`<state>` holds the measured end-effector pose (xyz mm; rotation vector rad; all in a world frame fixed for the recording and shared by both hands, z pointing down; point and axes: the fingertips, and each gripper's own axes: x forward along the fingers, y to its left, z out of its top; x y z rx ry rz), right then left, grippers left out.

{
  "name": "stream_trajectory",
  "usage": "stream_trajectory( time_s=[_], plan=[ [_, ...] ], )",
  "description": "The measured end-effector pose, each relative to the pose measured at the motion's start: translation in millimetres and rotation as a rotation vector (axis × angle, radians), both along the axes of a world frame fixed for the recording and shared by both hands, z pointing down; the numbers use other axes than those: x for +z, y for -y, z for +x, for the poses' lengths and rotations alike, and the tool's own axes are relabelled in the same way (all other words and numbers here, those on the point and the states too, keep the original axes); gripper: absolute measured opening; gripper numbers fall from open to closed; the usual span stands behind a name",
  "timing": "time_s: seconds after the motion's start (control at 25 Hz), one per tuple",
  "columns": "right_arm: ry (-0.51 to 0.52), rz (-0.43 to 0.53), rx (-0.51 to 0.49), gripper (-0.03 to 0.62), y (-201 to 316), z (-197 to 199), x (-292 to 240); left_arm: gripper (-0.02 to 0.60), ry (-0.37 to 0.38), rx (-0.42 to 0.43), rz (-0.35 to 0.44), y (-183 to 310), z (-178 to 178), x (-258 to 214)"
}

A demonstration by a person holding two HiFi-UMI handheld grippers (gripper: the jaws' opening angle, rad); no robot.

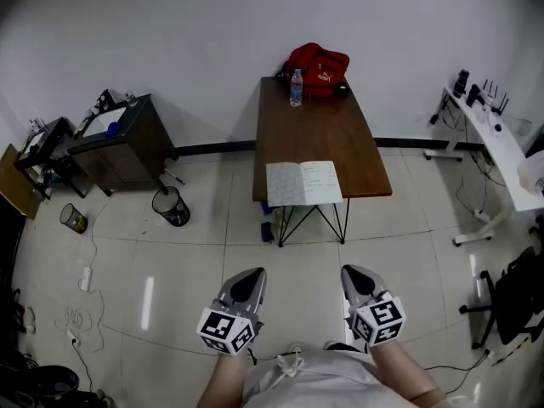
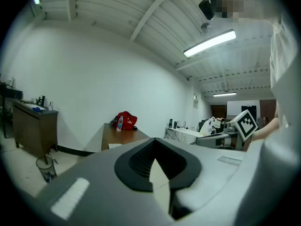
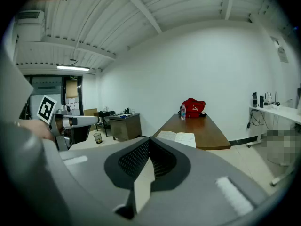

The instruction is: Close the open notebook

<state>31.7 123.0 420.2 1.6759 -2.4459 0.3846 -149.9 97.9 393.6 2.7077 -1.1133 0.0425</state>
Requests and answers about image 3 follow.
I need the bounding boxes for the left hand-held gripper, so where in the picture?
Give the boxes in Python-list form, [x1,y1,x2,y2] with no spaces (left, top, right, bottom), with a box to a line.
[37,94,101,152]

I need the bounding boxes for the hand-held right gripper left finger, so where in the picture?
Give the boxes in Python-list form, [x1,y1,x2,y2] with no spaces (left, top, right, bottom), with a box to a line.
[59,137,151,210]

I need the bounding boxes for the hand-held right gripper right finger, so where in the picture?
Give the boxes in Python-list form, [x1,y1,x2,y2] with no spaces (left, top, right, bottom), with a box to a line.
[136,137,269,226]

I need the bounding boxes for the white notebook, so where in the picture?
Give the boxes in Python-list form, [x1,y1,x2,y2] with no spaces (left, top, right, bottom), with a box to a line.
[157,130,197,149]

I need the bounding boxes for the person's left hand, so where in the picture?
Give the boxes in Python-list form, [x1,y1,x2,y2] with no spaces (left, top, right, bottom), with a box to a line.
[18,119,55,141]

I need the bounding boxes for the small black side table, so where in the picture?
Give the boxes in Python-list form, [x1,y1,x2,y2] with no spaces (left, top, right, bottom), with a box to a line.
[97,110,116,137]

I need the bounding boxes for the brown cardboard sheet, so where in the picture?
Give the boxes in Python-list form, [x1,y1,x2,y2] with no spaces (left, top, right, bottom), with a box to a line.
[65,79,79,99]

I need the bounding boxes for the grey metal cabinet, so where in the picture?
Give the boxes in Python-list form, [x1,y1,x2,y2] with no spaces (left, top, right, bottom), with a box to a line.
[108,113,143,142]

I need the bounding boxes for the brown wooden table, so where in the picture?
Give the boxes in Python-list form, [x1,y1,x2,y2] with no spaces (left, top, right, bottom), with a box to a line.
[152,113,231,151]

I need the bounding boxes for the glass entrance door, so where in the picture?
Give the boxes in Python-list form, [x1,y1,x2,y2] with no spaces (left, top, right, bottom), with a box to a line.
[23,75,83,120]

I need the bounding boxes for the long ceiling tube light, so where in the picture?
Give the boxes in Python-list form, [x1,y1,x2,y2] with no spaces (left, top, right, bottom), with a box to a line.
[56,65,90,72]

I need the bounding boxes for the red sports bag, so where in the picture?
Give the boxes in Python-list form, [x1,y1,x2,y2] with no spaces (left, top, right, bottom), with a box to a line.
[180,97,206,119]

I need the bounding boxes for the white long desk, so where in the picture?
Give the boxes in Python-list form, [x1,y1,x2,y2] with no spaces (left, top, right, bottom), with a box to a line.
[246,105,301,148]

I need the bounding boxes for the white air conditioner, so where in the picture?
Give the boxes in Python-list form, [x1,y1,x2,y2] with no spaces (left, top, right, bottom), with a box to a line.
[14,10,46,42]

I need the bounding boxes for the black hanging cables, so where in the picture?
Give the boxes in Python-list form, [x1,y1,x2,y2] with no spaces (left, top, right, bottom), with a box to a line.
[246,109,269,129]

